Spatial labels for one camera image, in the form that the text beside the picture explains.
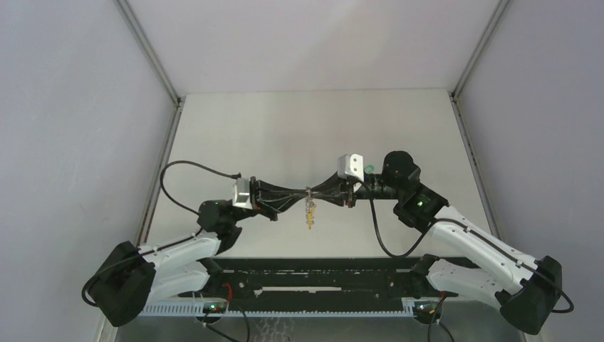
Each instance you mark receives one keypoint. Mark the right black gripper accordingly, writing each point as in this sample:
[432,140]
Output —
[340,189]

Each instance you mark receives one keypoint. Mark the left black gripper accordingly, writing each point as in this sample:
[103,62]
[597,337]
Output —
[268,200]

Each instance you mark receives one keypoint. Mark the key with green tag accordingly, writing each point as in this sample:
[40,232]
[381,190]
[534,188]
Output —
[369,168]

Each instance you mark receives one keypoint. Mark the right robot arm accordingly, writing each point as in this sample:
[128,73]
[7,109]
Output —
[523,288]

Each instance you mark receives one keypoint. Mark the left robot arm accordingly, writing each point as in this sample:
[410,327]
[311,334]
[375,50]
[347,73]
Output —
[132,278]

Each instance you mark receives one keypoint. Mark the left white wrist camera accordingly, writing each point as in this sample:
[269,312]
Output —
[242,193]

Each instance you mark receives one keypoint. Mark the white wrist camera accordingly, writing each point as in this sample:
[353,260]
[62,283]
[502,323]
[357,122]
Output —
[242,193]
[351,166]

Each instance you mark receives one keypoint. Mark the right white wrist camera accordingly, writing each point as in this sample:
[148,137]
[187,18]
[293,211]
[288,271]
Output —
[351,166]

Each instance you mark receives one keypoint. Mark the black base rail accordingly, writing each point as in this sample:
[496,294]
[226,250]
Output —
[341,285]

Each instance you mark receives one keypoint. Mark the left aluminium frame post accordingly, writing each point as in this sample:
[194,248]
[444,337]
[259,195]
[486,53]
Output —
[127,11]

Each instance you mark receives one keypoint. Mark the aluminium frame post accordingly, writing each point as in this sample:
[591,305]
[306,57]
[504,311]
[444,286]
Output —
[455,98]
[127,11]

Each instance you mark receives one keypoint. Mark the right aluminium frame post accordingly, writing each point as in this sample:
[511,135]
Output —
[455,98]

